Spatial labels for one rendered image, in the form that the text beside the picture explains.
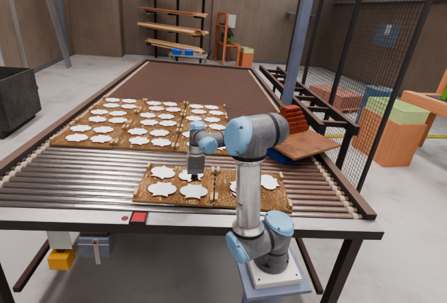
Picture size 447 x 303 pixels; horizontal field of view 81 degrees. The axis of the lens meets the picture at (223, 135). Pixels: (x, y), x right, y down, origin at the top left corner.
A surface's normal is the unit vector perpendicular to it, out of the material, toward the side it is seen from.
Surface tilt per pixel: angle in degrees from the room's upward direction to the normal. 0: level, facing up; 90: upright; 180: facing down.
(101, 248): 90
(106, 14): 90
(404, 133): 90
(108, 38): 90
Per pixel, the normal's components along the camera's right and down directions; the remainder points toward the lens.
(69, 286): 0.09, -0.91
